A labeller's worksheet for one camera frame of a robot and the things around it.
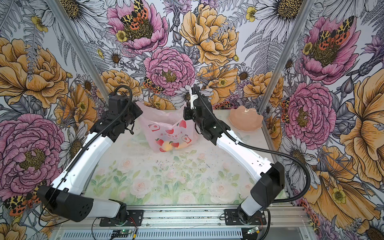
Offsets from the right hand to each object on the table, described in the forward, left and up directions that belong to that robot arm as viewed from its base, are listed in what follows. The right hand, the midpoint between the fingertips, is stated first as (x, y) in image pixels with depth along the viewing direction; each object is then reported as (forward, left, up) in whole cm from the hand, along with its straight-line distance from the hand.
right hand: (186, 107), depth 74 cm
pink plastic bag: (-3, +12, -14) cm, 19 cm away
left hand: (0, +24, -2) cm, 24 cm away
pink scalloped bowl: (+24, -43, -36) cm, 61 cm away
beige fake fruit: (-4, +13, -27) cm, 30 cm away
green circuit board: (-46, +32, -35) cm, 66 cm away
